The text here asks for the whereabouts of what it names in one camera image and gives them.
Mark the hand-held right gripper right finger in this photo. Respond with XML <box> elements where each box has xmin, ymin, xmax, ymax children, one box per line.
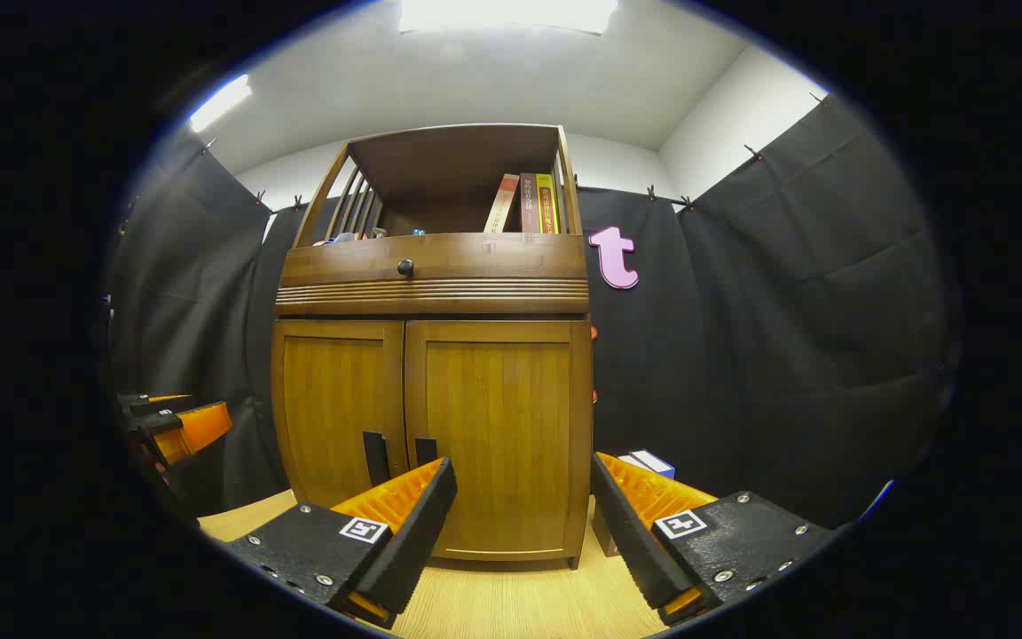
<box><xmin>589</xmin><ymin>451</ymin><xmax>836</xmax><ymax>627</ymax></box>

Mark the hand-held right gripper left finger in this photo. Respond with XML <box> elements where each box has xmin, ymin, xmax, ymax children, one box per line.
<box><xmin>225</xmin><ymin>457</ymin><xmax>459</xmax><ymax>629</ymax></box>

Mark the wooden shoe cabinet door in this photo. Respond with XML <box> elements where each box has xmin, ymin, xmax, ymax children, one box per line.
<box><xmin>271</xmin><ymin>318</ymin><xmax>407</xmax><ymax>511</ymax></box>
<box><xmin>405</xmin><ymin>318</ymin><xmax>594</xmax><ymax>562</ymax></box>

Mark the wooden double-door shoe cabinet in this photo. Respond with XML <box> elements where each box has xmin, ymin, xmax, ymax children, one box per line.
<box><xmin>270</xmin><ymin>122</ymin><xmax>596</xmax><ymax>571</ymax></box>

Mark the white and blue box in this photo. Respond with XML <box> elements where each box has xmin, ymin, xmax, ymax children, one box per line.
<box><xmin>617</xmin><ymin>449</ymin><xmax>677</xmax><ymax>480</ymax></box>

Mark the black backdrop cloth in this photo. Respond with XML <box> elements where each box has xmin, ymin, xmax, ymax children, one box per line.
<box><xmin>107</xmin><ymin>93</ymin><xmax>955</xmax><ymax>533</ymax></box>

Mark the wooden drawer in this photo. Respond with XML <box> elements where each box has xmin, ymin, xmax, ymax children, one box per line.
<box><xmin>276</xmin><ymin>233</ymin><xmax>590</xmax><ymax>317</ymax></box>

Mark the small ceiling light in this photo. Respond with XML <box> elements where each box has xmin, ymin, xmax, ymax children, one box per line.
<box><xmin>189</xmin><ymin>75</ymin><xmax>253</xmax><ymax>132</ymax></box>

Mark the yellow book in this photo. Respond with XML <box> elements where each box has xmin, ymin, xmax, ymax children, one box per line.
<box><xmin>536</xmin><ymin>173</ymin><xmax>560</xmax><ymax>235</ymax></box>

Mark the red and white book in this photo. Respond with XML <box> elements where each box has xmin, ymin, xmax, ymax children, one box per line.
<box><xmin>483</xmin><ymin>173</ymin><xmax>521</xmax><ymax>234</ymax></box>

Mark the large ceiling light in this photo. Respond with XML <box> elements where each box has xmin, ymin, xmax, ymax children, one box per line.
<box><xmin>398</xmin><ymin>0</ymin><xmax>620</xmax><ymax>36</ymax></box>

